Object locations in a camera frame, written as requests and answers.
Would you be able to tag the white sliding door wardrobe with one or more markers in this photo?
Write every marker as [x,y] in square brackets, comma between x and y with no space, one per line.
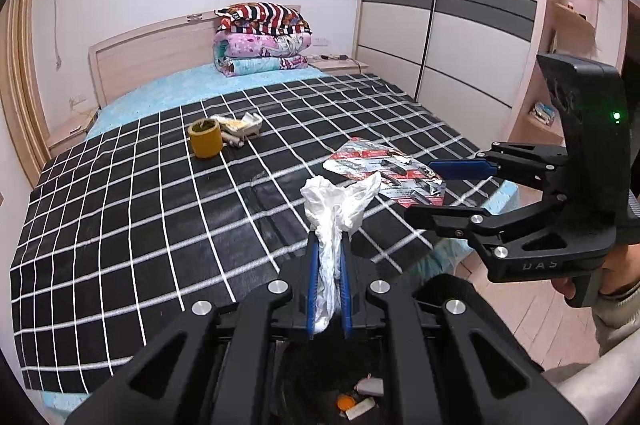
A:
[465,55]

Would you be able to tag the pink folded quilt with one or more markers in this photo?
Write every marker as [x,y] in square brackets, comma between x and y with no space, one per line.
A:
[260,45]

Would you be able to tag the stack of folded items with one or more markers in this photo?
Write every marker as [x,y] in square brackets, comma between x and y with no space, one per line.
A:
[544,112]

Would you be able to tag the white paper roll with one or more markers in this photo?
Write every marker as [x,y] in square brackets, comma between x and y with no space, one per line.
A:
[370,386]

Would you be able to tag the blue folded quilt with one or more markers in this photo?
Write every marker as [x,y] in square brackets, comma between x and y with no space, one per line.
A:
[255,66]

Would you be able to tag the bed with blue sheet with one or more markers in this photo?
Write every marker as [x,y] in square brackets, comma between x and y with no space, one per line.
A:
[160,90]

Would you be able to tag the black trash bin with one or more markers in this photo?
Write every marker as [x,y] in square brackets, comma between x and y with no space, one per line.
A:
[320,380]

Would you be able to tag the small brown cylinder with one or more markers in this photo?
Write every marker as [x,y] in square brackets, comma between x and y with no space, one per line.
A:
[234,141]

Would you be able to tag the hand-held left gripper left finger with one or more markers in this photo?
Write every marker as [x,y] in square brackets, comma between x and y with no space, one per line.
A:
[312,290]

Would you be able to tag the pink corner shelf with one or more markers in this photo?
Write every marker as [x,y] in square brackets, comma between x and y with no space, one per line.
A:
[575,35]

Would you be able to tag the wooden door frame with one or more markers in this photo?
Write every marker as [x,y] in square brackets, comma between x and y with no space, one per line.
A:
[25,80]

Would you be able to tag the striped folded quilt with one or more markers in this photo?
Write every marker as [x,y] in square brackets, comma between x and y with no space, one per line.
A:
[260,16]

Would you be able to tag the light grey clothing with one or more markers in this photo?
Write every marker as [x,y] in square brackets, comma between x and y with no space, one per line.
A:
[600,375]

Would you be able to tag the wooden nightstand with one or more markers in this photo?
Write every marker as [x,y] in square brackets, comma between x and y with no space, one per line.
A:
[70,130]
[340,66]

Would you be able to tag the beige crumpled wrapper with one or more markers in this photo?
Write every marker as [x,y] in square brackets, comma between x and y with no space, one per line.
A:
[242,125]

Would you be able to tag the wooden headboard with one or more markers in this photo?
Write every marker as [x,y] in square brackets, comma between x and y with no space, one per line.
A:
[150,45]

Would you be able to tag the person's right hand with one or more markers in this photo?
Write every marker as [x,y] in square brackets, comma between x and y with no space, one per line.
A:
[564,289]

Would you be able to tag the power strip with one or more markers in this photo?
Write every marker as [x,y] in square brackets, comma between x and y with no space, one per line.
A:
[332,55]

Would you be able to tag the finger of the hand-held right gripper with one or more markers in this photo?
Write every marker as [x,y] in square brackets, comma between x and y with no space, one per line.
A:
[462,169]
[450,219]

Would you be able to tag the yellow tape roll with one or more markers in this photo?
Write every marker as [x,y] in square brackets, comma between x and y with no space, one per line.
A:
[205,145]

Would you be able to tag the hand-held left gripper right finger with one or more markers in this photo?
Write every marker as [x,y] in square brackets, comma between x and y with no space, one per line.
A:
[345,290]

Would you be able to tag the printed foil packet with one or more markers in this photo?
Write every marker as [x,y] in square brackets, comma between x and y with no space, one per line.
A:
[370,165]

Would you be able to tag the orange bottle cap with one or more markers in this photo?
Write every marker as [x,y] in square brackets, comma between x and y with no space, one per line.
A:
[344,402]

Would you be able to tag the white plastic bag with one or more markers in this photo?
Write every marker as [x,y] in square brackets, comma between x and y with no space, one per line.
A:
[330,210]

